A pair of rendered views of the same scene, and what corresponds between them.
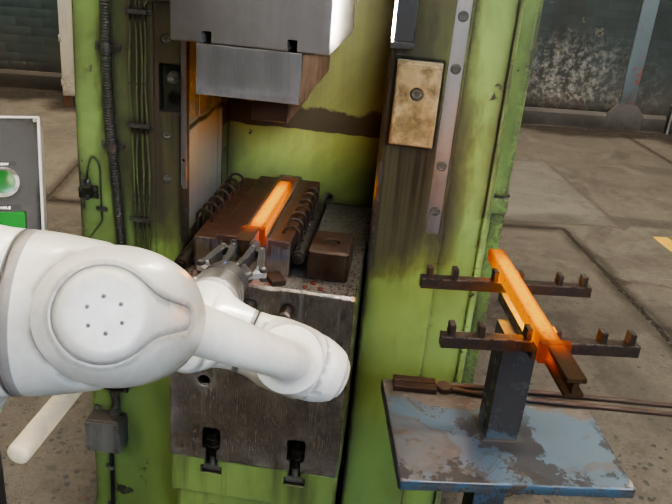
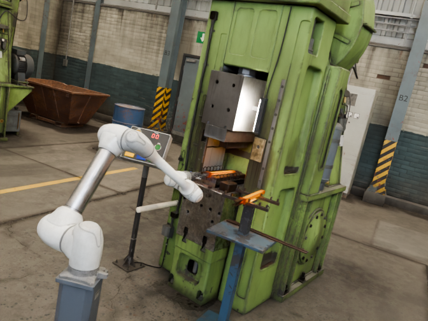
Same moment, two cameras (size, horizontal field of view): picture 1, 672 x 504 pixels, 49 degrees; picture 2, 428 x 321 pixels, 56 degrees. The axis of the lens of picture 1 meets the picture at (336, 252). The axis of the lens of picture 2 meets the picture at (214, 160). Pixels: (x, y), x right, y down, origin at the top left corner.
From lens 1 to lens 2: 1.82 m
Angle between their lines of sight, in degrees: 31
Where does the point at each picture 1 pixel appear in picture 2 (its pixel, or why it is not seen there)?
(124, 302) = (134, 135)
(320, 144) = not seen: hidden behind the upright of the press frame
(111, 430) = (168, 229)
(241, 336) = (169, 168)
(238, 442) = (192, 233)
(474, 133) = (272, 160)
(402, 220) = (251, 182)
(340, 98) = not seen: hidden behind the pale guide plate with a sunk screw
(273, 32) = (221, 123)
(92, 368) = (128, 142)
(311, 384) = (189, 193)
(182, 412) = (181, 220)
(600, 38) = not seen: outside the picture
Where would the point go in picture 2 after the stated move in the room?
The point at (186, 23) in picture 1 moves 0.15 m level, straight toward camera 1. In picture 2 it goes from (204, 118) to (197, 119)
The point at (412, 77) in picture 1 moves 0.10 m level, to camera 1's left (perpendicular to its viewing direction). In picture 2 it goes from (257, 142) to (245, 138)
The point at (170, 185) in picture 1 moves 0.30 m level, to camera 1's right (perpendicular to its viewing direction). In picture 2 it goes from (199, 161) to (230, 171)
